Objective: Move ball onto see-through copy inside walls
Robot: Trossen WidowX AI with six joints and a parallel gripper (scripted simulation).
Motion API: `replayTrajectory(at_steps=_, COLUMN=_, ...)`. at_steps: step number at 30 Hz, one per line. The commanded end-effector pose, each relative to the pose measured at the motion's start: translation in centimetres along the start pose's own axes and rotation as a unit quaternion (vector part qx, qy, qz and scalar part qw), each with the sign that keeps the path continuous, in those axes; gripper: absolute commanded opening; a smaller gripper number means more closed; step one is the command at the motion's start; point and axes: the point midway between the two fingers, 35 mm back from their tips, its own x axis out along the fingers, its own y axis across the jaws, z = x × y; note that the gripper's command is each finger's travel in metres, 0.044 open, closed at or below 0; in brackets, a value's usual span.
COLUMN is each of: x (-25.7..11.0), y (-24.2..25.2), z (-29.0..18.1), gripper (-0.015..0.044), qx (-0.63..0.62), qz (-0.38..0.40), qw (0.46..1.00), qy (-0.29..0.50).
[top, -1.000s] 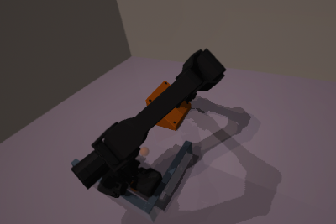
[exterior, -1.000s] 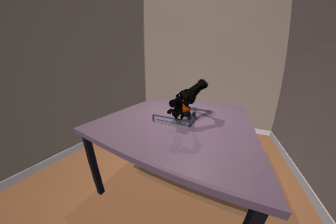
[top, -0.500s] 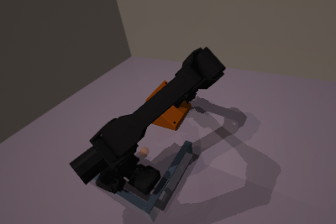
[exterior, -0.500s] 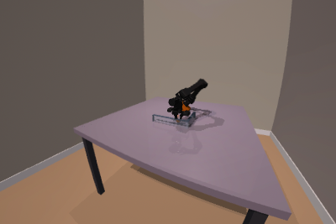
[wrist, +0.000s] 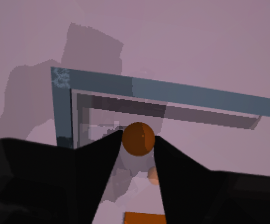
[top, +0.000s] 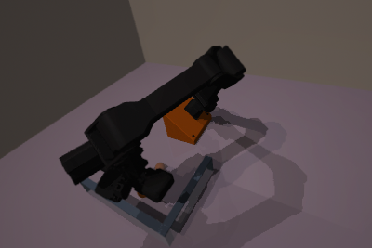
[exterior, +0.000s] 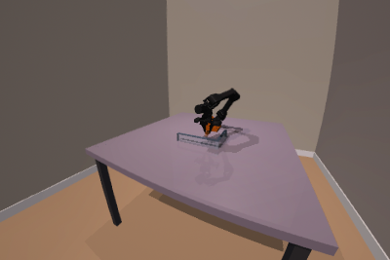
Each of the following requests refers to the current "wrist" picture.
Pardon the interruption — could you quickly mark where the translucent orange ball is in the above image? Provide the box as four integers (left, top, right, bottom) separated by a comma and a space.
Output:
147, 166, 159, 185

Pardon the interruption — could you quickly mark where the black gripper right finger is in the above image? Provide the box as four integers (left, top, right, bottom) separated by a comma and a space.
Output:
154, 135, 270, 224

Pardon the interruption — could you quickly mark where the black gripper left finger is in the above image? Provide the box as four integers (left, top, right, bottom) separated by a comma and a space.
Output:
0, 130, 123, 224

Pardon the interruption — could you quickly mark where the brown ball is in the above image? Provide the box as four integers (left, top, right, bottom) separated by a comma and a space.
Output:
122, 122, 155, 157

